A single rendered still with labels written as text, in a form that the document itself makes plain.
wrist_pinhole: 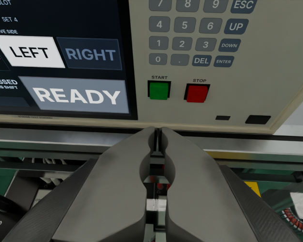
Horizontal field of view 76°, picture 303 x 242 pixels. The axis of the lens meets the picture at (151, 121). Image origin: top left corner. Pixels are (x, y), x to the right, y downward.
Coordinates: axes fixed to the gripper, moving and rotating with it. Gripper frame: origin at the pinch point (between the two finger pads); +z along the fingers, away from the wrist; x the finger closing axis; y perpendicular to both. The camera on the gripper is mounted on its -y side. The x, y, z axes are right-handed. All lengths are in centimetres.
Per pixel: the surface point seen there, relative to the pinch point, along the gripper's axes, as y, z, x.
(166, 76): -1.7, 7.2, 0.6
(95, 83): -0.6, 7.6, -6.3
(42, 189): 24.6, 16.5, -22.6
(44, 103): 2.5, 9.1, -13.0
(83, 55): -3.5, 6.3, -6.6
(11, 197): 37, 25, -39
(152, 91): -0.2, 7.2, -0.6
